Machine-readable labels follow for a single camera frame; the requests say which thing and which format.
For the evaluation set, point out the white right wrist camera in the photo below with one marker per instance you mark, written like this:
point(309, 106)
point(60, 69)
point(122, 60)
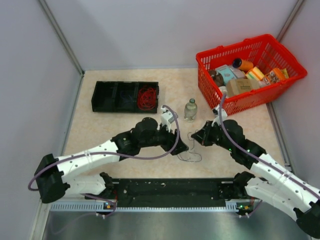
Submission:
point(220, 115)

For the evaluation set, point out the orange bottle with dark cap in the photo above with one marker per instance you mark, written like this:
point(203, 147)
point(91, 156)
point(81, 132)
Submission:
point(241, 64)

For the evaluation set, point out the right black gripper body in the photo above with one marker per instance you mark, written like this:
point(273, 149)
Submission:
point(212, 135)

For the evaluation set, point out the clear glass soda bottle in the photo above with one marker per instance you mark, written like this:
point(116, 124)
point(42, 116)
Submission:
point(190, 110)

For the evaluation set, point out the yellow sponge pack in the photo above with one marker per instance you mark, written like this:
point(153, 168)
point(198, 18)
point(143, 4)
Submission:
point(255, 73)

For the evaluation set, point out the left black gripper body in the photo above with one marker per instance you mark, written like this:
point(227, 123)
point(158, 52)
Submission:
point(162, 138)

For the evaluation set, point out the red plastic shopping basket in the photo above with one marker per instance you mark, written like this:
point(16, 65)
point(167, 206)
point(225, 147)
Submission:
point(260, 67)

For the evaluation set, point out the brown cardboard box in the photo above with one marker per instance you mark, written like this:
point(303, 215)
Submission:
point(241, 85)

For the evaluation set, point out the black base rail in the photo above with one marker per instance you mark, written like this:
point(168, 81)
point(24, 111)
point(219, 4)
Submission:
point(173, 192)

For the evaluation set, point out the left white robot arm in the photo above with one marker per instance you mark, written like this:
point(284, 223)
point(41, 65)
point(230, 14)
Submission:
point(61, 176)

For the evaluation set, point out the orange snack packet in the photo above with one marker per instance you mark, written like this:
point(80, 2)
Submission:
point(273, 77)

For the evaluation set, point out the black three-compartment tray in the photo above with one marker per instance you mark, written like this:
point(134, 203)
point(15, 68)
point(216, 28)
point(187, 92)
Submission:
point(125, 97)

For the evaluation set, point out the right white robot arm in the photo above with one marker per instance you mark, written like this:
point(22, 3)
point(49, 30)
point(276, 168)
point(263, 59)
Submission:
point(266, 179)

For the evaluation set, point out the brown round item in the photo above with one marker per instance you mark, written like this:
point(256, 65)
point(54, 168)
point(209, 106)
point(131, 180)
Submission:
point(216, 77)

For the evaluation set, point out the light blue package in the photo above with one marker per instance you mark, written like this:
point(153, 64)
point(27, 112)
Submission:
point(226, 73)

